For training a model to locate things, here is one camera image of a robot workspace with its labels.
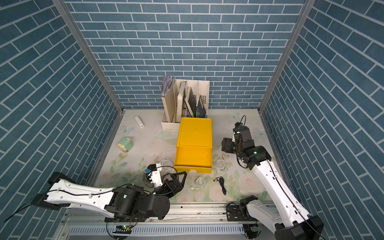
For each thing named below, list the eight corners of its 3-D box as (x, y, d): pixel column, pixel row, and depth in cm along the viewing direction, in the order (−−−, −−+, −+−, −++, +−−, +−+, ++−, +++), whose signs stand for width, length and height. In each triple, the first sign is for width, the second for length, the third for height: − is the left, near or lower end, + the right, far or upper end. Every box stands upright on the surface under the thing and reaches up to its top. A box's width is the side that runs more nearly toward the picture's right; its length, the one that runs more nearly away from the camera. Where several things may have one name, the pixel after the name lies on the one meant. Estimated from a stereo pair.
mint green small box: (121, 153, 98) (116, 147, 92) (124, 143, 103) (120, 137, 97) (130, 153, 98) (126, 147, 92) (133, 143, 103) (130, 137, 97)
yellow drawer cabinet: (180, 167, 91) (176, 149, 74) (182, 138, 105) (179, 117, 88) (211, 167, 91) (214, 149, 74) (209, 138, 105) (211, 117, 88)
